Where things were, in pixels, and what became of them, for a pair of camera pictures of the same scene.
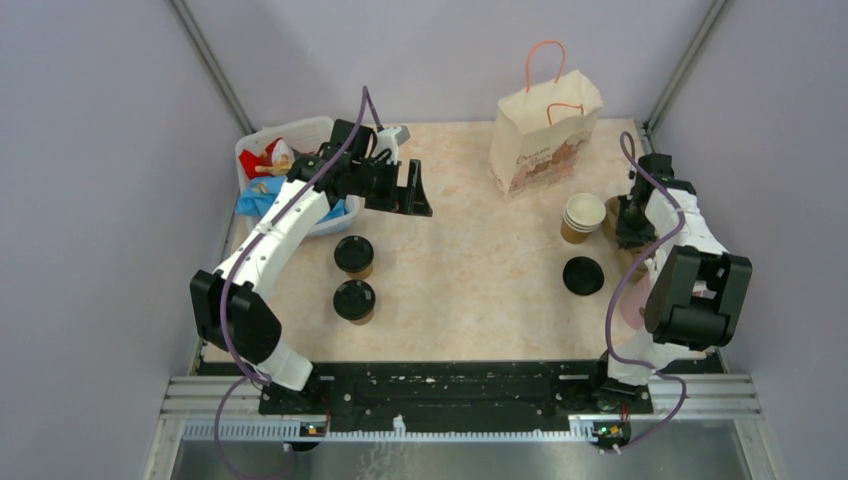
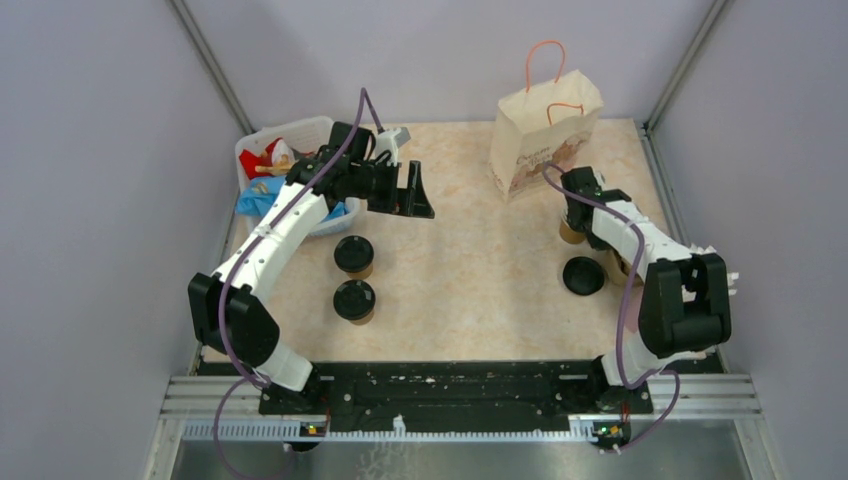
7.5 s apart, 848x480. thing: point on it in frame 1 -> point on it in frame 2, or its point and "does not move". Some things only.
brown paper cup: x=365 y=319 does not move
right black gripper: x=628 y=237 -> x=589 y=239
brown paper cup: x=361 y=274 does not move
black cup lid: x=583 y=276 does not move
